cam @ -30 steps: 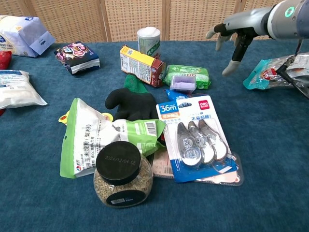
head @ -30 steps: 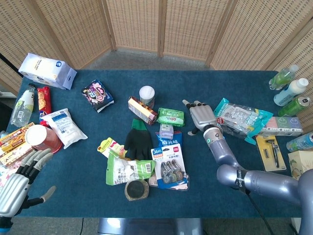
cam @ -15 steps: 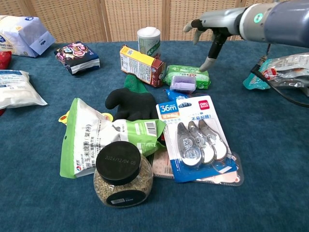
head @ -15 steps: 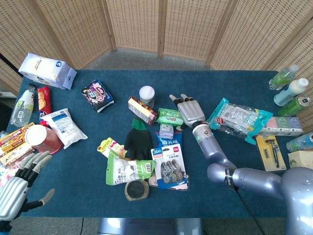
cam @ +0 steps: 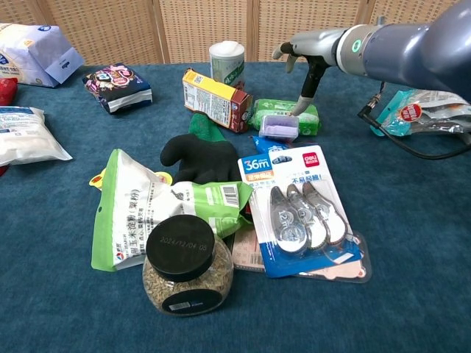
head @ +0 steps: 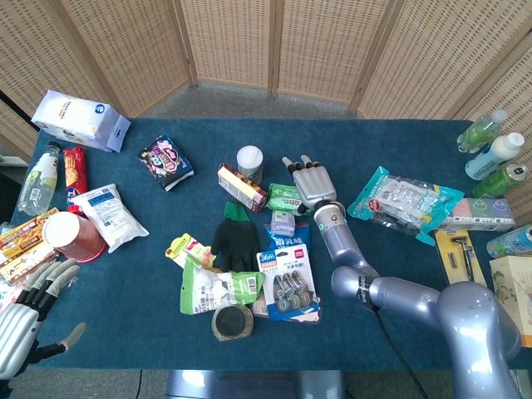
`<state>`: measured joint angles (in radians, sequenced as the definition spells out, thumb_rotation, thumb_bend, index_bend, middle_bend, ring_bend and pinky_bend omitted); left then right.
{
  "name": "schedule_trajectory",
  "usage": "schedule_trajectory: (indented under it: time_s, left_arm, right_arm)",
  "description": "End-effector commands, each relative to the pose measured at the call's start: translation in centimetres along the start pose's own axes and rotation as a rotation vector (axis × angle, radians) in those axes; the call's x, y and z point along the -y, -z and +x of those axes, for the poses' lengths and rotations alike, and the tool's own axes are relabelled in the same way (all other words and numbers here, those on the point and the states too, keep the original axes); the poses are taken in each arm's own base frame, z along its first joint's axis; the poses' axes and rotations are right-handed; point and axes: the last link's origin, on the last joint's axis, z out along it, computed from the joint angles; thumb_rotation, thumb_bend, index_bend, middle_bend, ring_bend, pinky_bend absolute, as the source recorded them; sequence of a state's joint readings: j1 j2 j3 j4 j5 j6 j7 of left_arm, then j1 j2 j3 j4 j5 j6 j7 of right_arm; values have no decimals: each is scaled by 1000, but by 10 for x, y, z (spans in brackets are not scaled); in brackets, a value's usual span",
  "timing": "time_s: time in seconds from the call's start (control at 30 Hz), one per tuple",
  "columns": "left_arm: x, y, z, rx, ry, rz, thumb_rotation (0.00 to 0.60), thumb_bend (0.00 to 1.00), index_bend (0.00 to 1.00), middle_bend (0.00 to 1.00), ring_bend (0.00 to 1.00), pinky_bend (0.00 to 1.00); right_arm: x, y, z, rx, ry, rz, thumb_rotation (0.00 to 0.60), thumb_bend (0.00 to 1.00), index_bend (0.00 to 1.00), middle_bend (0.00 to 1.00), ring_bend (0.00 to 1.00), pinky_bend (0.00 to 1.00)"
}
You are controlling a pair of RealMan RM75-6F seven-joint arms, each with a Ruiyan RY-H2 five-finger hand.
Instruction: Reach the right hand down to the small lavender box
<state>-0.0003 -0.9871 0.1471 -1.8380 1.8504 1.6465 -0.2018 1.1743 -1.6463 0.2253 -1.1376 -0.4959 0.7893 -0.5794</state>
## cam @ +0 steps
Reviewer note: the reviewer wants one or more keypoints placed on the yellow brown carton box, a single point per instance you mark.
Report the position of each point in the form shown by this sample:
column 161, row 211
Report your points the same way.
column 213, row 99

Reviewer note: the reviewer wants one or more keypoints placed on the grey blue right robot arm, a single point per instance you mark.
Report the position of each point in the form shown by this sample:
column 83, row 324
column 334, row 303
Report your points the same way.
column 412, row 48

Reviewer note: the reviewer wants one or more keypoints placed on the black green work glove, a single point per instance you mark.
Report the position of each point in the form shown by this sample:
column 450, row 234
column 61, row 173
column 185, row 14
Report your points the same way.
column 206, row 158

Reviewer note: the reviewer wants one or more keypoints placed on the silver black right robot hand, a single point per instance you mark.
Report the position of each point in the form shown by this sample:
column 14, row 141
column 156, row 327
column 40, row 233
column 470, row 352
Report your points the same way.
column 318, row 44

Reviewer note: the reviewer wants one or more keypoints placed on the blue felt table cover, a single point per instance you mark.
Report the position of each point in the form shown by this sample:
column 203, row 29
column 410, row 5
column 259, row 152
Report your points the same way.
column 386, row 220

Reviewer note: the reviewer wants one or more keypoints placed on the dark colourful snack bag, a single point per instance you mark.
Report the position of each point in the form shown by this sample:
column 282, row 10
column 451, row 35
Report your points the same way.
column 117, row 86

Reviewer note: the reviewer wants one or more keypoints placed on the clear pink blister pack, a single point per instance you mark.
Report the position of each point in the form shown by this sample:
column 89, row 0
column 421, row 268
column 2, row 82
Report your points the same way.
column 342, row 270

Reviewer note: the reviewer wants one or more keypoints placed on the teal candy bag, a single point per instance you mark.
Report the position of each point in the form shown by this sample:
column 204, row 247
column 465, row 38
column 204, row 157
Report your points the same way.
column 430, row 114

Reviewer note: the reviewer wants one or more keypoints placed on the green white starch bag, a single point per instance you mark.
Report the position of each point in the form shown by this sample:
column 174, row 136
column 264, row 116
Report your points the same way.
column 125, row 213

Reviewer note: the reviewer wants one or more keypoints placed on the small purple plastic box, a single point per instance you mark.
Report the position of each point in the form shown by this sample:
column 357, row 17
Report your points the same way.
column 277, row 128

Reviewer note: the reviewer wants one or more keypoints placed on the blue correction tape pack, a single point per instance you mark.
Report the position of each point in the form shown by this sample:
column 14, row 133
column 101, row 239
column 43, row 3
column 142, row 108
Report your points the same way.
column 290, row 213

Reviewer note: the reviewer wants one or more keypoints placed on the green wipes pack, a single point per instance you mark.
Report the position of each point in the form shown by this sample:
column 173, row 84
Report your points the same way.
column 274, row 108

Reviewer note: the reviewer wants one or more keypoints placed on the blue white snack pouch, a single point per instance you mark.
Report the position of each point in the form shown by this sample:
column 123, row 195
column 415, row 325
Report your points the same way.
column 266, row 145

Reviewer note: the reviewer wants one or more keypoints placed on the red biscuit pack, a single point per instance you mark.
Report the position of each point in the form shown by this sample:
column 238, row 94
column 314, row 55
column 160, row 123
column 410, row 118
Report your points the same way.
column 6, row 91

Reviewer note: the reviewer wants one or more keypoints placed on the white salt bag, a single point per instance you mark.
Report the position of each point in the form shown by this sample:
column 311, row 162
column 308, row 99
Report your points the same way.
column 25, row 136

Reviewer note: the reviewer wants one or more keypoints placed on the white lidded green canister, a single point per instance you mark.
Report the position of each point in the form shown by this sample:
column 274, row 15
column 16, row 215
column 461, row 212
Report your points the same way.
column 228, row 66

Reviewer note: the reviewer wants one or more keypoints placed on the white tissue pack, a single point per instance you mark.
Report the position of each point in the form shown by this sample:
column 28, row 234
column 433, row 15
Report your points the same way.
column 33, row 55

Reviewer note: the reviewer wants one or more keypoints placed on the glass jar black lid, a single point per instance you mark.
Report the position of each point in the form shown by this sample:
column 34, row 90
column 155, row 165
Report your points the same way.
column 184, row 264

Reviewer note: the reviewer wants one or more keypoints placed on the rattan folding screen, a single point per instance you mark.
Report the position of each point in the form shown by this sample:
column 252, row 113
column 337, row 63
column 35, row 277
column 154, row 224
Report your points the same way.
column 206, row 25

